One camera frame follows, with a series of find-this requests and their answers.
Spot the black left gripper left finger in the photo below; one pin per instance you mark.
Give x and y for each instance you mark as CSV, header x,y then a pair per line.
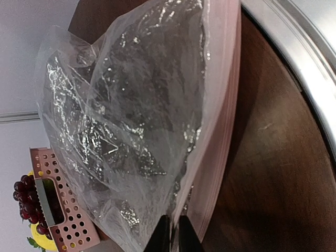
x,y
160,240

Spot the pink plastic basket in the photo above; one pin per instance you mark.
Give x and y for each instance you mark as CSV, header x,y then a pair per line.
x,y
69,225

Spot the green leafy vegetable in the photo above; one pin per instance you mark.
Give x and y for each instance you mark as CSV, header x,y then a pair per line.
x,y
32,242

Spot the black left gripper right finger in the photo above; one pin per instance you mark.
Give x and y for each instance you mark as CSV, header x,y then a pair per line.
x,y
188,239

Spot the dark red grape bunch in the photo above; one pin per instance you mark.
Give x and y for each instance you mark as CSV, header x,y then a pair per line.
x,y
25,193

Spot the aluminium front rail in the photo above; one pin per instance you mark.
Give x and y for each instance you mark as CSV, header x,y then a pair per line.
x,y
304,33

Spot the right aluminium frame post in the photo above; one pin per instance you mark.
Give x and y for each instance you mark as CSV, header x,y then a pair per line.
x,y
18,117

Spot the clear zip top bag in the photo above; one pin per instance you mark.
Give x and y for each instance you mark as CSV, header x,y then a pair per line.
x,y
141,120

